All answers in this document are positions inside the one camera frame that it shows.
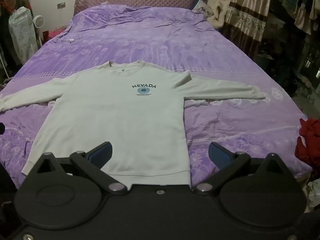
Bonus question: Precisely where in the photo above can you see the red cloth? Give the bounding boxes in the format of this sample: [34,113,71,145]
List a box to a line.
[294,117,320,173]

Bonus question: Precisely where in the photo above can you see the red bag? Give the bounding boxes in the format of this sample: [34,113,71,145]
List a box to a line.
[42,29,63,45]

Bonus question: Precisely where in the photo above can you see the white plastic bag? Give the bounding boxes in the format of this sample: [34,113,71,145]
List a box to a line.
[306,180,320,206]

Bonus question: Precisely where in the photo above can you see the dark clothes on rack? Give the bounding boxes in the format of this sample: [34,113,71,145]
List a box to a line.
[0,0,33,68]

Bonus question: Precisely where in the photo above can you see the white printed sweatshirt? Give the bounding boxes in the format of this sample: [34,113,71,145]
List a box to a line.
[0,60,266,188]

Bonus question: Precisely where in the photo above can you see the printed white pillow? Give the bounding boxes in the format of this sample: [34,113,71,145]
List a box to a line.
[192,0,213,18]

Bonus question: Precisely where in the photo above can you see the white charger cable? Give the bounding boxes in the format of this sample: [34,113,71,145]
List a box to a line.
[51,29,83,46]

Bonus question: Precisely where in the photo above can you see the cream fleece blanket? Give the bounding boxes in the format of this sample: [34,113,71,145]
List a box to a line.
[206,0,232,29]

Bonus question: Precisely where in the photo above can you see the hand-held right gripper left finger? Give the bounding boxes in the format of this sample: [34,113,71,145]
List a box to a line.
[32,141,129,196]

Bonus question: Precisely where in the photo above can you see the hanging clothes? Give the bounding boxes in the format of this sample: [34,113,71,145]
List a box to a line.
[269,0,320,35]

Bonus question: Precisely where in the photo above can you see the white desk fan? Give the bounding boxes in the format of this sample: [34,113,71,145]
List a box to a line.
[32,14,44,48]

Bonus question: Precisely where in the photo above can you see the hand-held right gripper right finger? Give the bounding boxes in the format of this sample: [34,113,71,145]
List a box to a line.
[193,141,288,196]

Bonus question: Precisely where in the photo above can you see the purple floral bed sheet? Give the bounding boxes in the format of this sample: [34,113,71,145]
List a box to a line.
[0,4,313,188]

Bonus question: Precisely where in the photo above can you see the beige patterned curtain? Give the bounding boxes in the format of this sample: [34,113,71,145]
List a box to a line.
[222,0,274,60]

